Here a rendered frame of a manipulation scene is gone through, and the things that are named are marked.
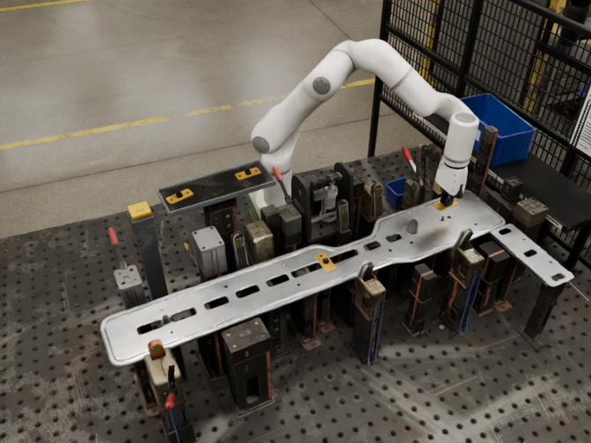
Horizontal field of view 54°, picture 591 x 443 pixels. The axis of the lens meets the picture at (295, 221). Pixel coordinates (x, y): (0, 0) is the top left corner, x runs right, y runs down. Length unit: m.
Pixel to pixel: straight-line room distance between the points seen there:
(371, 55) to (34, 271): 1.52
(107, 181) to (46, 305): 1.85
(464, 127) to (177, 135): 2.91
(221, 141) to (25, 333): 2.42
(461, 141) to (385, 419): 0.89
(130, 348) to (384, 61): 1.10
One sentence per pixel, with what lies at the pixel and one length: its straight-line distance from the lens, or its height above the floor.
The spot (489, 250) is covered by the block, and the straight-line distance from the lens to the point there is 2.04.
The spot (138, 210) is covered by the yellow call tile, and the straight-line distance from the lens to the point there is 1.87.
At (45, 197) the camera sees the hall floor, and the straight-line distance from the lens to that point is 4.04.
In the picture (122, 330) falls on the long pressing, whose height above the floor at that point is 1.00.
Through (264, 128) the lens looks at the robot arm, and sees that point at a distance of 2.07.
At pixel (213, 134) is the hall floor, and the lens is 4.36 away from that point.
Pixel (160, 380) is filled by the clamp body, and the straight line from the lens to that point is 1.55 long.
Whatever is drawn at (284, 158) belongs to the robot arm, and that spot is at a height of 1.05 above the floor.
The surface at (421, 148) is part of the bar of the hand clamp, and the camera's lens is 2.03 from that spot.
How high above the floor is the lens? 2.32
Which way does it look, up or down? 41 degrees down
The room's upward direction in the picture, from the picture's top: straight up
